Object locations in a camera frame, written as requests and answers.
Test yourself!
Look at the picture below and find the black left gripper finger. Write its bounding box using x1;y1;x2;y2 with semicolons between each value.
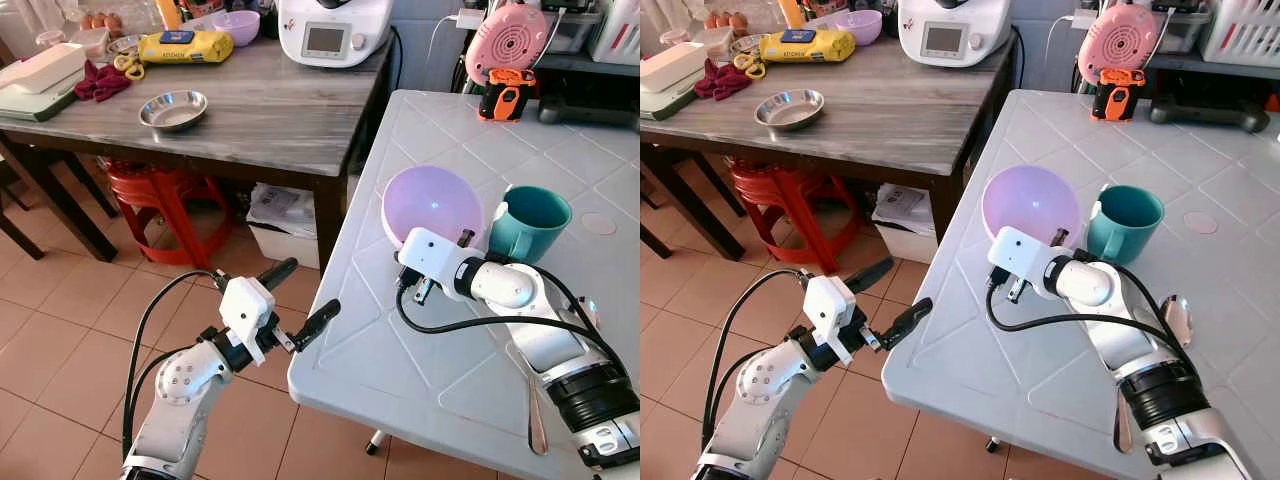
291;299;342;352
254;257;300;294
880;297;934;352
843;256;896;294

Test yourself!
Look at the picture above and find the large pink plastic bowl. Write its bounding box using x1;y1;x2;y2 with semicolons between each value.
981;165;1084;251
382;165;487;252

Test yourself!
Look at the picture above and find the white bin with papers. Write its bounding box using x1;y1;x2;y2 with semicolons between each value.
871;182;942;265
246;182;322;270

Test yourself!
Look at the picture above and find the teal plastic mug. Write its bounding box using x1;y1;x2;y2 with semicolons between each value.
488;185;573;265
1086;184;1166;265

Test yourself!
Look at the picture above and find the dark wooden table leg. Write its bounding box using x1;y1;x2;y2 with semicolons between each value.
313;180;348;272
0;135;118;264
932;178;963;241
640;140;745;263

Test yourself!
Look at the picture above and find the red plastic stool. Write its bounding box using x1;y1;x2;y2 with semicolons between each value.
104;158;237;270
727;158;853;272

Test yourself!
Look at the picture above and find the orange and black device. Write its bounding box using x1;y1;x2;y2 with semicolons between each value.
1090;67;1149;123
477;68;539;124

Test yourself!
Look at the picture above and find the shallow steel dish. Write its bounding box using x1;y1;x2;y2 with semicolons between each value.
139;90;209;134
754;89;827;133

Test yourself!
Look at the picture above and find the black long tool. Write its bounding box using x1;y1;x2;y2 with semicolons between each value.
1149;95;1272;134

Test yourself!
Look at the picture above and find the pink round appliance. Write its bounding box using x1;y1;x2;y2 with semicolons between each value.
1076;3;1160;85
464;3;552;87

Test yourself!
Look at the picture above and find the white kitchen appliance with display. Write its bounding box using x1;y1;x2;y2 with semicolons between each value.
897;0;1017;69
277;0;395;70

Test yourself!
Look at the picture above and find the grey plastic box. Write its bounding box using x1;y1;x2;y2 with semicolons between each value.
545;10;602;57
1155;10;1212;55

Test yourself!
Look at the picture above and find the pale green board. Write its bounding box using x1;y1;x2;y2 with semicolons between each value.
0;78;79;124
640;78;703;122

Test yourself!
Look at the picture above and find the dark red cloth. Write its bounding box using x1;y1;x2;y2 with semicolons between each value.
73;60;132;104
694;58;754;102

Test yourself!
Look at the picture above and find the small purple bowl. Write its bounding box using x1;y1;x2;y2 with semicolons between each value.
209;10;262;48
832;10;884;47

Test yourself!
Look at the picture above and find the white plastic basket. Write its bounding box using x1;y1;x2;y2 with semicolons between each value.
589;0;641;64
1200;0;1280;70

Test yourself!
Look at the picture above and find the white flat box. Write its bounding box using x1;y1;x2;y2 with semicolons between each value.
640;42;710;94
0;42;89;97

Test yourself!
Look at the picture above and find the clear plastic container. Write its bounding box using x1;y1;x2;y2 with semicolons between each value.
690;27;735;57
70;27;110;58

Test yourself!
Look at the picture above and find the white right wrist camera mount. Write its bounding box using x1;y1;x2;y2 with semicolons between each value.
988;226;1061;291
397;227;471;293

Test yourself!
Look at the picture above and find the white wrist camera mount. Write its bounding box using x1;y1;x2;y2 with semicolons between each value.
218;277;278;342
988;226;1061;291
397;227;471;293
803;275;861;343

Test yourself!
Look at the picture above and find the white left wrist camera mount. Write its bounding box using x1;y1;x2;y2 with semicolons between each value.
803;275;861;343
218;277;278;342

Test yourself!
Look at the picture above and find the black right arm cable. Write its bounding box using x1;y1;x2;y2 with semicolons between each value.
985;252;1199;376
395;256;613;379

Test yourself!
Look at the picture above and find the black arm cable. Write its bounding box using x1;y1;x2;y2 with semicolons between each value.
702;268;809;453
122;268;223;461
395;256;613;379
985;252;1199;376

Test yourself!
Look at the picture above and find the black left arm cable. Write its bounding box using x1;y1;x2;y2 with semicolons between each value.
122;268;223;461
702;268;809;453

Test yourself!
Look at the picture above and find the black appliance power cable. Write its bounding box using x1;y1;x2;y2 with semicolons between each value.
1008;24;1028;93
384;24;404;93

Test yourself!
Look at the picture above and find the white charger with cable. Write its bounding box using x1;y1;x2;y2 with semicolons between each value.
1046;9;1103;61
428;8;487;63

